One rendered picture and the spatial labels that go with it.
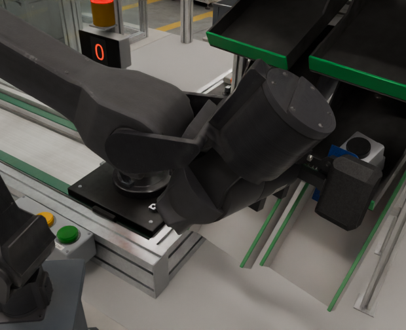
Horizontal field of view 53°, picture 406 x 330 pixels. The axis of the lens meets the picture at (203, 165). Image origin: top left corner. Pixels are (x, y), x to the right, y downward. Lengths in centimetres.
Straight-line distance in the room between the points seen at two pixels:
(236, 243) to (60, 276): 30
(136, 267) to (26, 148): 55
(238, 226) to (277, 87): 51
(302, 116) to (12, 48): 21
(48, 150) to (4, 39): 86
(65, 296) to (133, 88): 38
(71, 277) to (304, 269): 38
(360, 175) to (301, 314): 53
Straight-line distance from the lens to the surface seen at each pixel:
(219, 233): 76
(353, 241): 72
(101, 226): 87
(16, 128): 132
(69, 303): 62
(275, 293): 88
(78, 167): 110
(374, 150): 57
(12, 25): 36
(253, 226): 74
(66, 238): 83
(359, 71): 51
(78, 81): 31
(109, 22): 98
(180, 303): 84
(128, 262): 83
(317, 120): 27
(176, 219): 32
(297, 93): 27
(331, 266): 72
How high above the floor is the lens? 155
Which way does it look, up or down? 36 degrees down
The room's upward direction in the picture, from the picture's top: 2 degrees clockwise
